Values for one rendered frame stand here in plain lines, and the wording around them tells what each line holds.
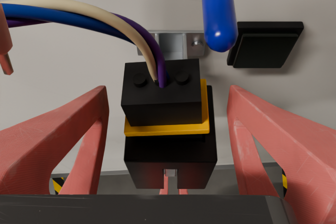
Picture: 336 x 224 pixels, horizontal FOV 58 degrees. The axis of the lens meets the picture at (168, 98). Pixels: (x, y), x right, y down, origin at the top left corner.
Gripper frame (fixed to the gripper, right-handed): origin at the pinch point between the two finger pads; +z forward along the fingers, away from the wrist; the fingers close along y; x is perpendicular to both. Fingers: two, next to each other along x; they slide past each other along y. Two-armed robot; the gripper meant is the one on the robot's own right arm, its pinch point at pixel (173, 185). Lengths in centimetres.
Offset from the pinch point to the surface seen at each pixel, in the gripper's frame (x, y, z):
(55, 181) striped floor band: 120, 56, 51
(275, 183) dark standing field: 102, -47, 43
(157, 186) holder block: -8.7, 1.1, -3.7
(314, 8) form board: -15.3, -7.9, 4.3
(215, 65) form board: -9.6, -3.0, 5.3
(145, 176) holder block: -10.9, 1.7, -4.0
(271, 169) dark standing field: 97, -45, 48
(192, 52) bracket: -11.4, -1.1, 4.8
